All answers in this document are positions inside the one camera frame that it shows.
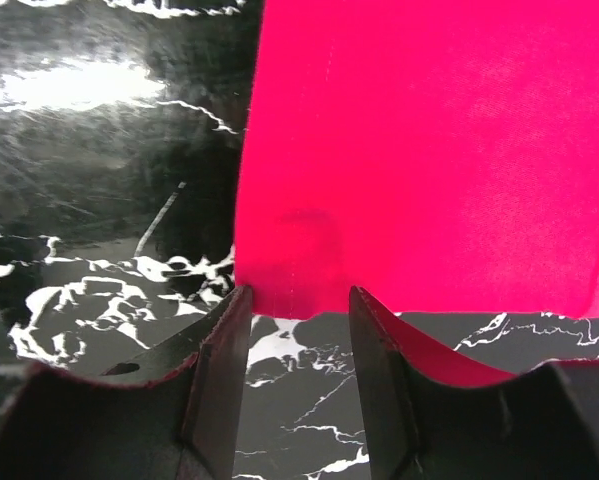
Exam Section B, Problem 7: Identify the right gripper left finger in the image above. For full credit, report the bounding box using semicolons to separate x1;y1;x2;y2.
0;287;252;479

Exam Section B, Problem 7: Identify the pink t shirt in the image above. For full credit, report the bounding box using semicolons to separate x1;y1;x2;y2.
232;0;599;389

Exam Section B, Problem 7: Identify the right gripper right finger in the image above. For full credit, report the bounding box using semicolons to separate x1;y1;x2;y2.
348;287;599;479

